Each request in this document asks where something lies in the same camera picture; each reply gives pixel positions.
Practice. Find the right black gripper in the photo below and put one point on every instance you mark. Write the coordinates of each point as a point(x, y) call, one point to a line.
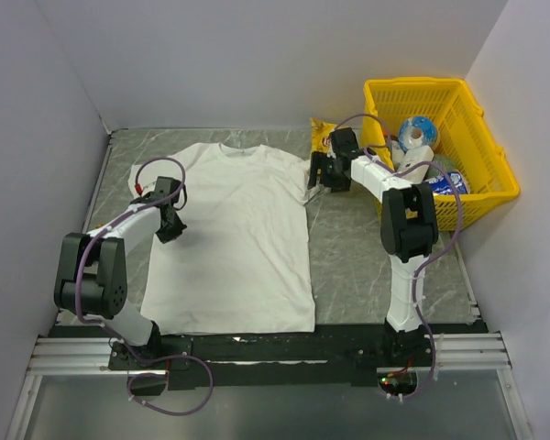
point(320, 160)

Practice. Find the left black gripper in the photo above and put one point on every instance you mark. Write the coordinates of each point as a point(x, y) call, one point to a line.
point(172, 234)

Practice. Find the white t-shirt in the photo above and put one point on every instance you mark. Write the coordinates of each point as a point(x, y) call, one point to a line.
point(242, 264)

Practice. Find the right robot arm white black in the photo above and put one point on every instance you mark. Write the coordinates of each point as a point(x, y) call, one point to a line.
point(408, 230)

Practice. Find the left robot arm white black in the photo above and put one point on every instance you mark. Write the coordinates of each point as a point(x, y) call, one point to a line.
point(91, 280)

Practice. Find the yellow Lays chips bag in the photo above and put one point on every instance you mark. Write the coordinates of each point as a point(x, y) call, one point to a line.
point(320, 132)

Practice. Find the white plastic bottle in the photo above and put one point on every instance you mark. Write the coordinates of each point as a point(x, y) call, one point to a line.
point(414, 165)

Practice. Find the blue white tape roll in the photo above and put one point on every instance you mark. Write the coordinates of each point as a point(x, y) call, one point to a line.
point(418, 131)

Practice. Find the green round melon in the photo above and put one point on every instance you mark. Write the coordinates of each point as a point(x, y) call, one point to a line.
point(444, 162)

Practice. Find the yellow plastic basket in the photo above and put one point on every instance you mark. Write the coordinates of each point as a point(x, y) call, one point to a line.
point(463, 135)

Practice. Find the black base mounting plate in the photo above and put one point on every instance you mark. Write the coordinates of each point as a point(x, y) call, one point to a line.
point(331, 354)

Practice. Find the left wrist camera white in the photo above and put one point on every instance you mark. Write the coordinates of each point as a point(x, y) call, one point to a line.
point(144, 188)

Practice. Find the aluminium frame rail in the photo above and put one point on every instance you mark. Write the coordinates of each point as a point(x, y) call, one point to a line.
point(90, 356)

